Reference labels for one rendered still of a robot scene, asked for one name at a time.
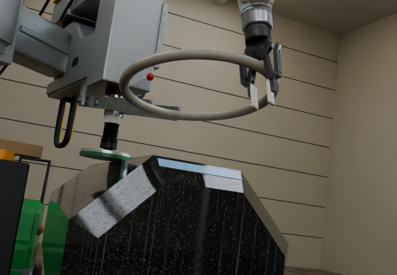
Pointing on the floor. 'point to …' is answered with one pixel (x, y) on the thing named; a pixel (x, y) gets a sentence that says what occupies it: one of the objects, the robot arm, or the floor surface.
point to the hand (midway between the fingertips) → (262, 95)
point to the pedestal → (10, 208)
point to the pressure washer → (29, 232)
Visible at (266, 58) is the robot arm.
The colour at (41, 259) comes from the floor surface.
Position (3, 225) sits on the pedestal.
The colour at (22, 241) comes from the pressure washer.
